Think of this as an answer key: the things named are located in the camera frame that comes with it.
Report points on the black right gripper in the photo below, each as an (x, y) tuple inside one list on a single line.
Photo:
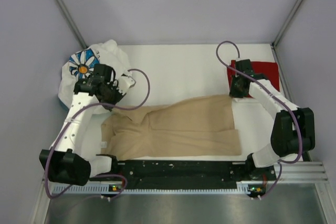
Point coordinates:
[(232, 93)]

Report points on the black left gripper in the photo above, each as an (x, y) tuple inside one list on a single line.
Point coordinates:
[(118, 95)]

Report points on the beige t-shirt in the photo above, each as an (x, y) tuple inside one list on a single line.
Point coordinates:
[(201, 126)]

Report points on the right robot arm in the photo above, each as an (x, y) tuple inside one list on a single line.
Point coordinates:
[(293, 131)]

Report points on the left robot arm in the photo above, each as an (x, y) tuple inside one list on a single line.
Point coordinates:
[(70, 160)]

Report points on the folded red t-shirt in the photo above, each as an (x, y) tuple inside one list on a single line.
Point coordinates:
[(269, 69)]

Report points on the white flower print t-shirt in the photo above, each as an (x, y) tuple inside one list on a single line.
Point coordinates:
[(80, 65)]

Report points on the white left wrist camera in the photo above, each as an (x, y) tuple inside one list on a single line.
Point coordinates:
[(124, 83)]

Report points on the right side frame rail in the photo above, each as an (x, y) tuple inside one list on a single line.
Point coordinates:
[(283, 79)]

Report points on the left corner frame post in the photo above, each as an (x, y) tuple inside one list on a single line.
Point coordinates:
[(71, 23)]

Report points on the corner frame post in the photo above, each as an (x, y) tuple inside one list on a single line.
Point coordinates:
[(71, 23), (292, 14)]

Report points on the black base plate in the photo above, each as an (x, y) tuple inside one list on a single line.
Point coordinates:
[(153, 174)]

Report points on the white slotted cable duct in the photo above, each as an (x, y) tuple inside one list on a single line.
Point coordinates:
[(107, 189)]

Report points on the aluminium frame rail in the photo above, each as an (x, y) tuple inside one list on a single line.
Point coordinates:
[(300, 172)]

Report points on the right corner frame post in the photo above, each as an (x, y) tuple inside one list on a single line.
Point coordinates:
[(292, 14)]

